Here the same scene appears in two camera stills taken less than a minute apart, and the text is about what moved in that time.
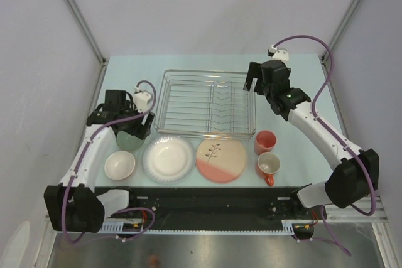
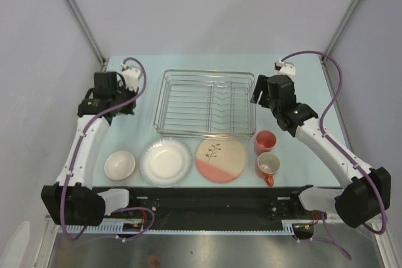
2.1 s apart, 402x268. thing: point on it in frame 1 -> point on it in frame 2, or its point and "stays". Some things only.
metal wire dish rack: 206,104 stays
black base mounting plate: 218,203 stays
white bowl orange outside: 119,165 stays
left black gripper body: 133,126 -> 124,95
